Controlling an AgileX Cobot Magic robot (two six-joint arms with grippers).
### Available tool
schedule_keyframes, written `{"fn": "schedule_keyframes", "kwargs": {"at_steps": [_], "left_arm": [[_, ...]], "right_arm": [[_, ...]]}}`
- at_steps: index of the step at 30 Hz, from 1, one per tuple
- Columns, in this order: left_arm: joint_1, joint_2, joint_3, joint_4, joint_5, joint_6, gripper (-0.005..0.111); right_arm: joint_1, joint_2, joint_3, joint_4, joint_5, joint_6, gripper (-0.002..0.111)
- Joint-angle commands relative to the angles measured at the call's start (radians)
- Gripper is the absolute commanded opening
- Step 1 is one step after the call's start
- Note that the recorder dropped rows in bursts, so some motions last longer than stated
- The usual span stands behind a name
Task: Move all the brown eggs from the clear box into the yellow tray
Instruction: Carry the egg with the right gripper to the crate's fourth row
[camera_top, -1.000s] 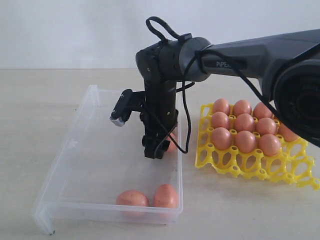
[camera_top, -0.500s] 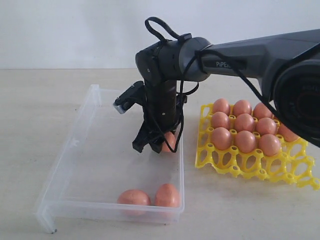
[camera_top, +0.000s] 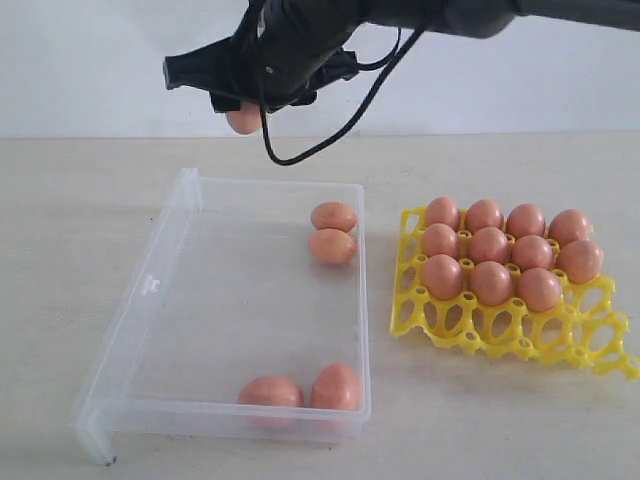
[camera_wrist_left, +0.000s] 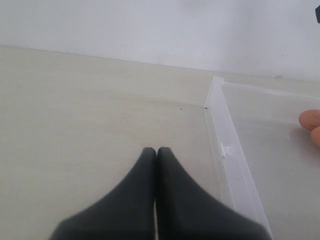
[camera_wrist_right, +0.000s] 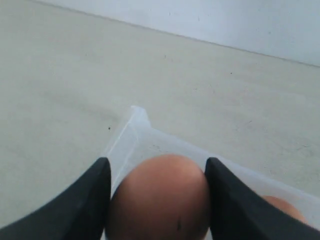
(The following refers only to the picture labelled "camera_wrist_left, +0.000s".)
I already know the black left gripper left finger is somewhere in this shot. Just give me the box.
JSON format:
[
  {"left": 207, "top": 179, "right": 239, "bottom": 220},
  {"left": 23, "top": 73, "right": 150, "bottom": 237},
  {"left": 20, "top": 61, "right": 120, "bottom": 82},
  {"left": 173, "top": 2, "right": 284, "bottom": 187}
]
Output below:
[{"left": 50, "top": 147, "right": 156, "bottom": 240}]

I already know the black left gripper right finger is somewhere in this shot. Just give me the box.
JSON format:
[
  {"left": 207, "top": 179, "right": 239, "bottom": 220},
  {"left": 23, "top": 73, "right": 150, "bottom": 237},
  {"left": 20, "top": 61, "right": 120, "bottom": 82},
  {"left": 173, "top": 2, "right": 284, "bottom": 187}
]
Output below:
[{"left": 155, "top": 147, "right": 271, "bottom": 240}]

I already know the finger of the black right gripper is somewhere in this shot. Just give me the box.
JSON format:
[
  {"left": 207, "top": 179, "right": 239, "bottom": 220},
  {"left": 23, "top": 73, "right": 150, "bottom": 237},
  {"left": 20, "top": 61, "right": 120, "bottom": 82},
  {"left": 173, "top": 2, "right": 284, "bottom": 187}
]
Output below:
[{"left": 315, "top": 5, "right": 320, "bottom": 24}]

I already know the brown egg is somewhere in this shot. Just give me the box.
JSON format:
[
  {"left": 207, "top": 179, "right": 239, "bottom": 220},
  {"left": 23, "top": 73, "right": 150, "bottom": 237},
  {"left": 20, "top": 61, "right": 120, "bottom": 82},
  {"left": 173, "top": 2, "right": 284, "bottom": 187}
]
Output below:
[
  {"left": 298, "top": 109, "right": 320, "bottom": 132},
  {"left": 310, "top": 126, "right": 320, "bottom": 147}
]

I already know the clear plastic container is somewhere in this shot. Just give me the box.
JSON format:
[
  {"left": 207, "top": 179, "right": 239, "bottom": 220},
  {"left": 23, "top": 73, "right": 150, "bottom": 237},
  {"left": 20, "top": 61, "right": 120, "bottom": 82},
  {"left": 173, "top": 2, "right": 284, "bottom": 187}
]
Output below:
[{"left": 204, "top": 77, "right": 320, "bottom": 240}]

